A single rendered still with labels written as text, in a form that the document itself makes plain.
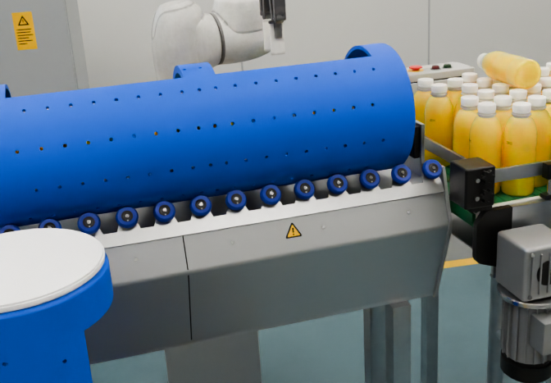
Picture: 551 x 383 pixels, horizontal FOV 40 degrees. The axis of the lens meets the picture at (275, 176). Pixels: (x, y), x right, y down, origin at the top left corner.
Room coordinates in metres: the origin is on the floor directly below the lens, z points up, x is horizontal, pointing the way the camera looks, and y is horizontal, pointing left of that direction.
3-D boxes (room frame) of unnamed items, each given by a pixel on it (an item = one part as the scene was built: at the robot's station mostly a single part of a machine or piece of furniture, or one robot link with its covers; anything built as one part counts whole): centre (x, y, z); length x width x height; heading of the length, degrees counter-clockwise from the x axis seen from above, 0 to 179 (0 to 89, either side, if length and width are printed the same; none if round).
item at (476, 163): (1.49, -0.41, 0.95); 0.10 x 0.07 x 0.10; 15
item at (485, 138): (1.58, -0.47, 0.99); 0.07 x 0.07 x 0.19
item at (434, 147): (1.69, -0.40, 0.96); 0.40 x 0.01 x 0.03; 15
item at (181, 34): (2.18, 0.25, 1.19); 0.18 x 0.16 x 0.22; 115
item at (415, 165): (1.67, -0.32, 0.99); 0.10 x 0.02 x 0.12; 15
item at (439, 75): (2.00, -0.44, 1.05); 0.20 x 0.10 x 0.10; 105
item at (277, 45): (1.61, -0.02, 1.27); 0.03 x 0.01 x 0.07; 105
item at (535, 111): (1.61, -0.59, 0.99); 0.07 x 0.07 x 0.19
